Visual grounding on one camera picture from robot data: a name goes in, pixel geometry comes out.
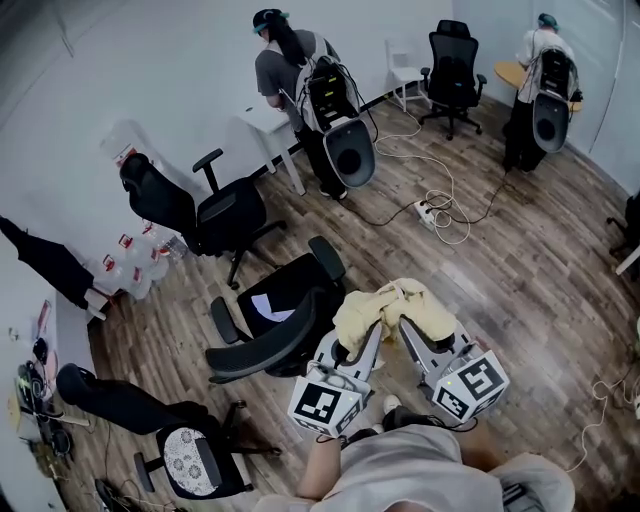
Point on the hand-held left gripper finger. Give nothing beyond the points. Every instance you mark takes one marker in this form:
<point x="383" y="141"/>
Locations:
<point x="369" y="350"/>

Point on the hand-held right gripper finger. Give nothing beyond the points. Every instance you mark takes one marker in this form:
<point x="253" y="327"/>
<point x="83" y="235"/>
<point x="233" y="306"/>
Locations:
<point x="417" y="347"/>

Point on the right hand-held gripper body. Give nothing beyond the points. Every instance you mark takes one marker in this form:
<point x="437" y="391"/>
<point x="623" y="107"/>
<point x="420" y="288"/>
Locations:
<point x="470" y="385"/>

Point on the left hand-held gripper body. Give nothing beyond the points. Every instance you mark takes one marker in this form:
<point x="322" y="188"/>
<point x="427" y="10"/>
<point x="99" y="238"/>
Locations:
<point x="320" y="400"/>

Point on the pale yellow clothing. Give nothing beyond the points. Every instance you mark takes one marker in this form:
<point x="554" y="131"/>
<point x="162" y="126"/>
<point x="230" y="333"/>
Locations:
<point x="420" y="310"/>

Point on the black mesh office chair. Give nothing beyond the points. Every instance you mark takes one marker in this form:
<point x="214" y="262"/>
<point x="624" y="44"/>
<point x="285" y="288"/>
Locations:
<point x="220" y="215"/>
<point x="285" y="345"/>
<point x="452" y="65"/>

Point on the person's left forearm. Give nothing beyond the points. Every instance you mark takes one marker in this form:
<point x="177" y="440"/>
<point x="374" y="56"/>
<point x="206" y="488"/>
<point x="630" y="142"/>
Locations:
<point x="317" y="470"/>

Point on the person's right forearm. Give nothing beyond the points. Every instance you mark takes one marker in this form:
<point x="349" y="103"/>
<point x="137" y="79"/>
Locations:
<point x="482" y="447"/>

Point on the black chair with patterned cushion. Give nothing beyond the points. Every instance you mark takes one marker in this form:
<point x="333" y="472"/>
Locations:
<point x="130" y="410"/>

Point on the white wooden chair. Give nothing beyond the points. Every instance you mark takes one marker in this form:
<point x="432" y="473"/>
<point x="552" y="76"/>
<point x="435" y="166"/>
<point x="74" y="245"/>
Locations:
<point x="402" y="75"/>

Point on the person's left shoe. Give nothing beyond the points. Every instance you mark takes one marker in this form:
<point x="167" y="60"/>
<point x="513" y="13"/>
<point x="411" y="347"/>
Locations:
<point x="365" y="434"/>

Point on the person's shoe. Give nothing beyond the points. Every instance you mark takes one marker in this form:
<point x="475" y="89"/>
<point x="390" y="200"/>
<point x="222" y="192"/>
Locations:
<point x="365" y="434"/>
<point x="405" y="416"/>

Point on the person's right shoe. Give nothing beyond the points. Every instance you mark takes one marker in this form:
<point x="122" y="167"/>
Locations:
<point x="405" y="416"/>

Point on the white paper sheet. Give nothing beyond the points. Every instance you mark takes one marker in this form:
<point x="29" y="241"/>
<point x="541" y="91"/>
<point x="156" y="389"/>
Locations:
<point x="270" y="309"/>

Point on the person's grey shirt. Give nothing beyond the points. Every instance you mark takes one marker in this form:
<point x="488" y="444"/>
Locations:
<point x="400" y="475"/>

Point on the white power strip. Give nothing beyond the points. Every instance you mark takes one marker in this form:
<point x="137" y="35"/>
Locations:
<point x="425" y="212"/>

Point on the pile of clear plastic boxes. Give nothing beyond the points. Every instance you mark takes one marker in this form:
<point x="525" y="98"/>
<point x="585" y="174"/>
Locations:
<point x="135" y="270"/>

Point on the white desk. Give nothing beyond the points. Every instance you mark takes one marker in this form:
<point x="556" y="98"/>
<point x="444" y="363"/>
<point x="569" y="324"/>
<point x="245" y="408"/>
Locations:
<point x="272" y="122"/>

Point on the red booklet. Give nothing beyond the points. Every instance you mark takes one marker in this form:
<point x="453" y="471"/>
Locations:
<point x="44" y="320"/>

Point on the round wooden table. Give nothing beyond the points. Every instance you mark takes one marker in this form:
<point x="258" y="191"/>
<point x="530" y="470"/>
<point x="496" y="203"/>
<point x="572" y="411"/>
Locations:
<point x="507" y="72"/>

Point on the clear red label plastic bag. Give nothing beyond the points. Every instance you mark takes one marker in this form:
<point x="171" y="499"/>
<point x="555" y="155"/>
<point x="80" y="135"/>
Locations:
<point x="125" y="150"/>

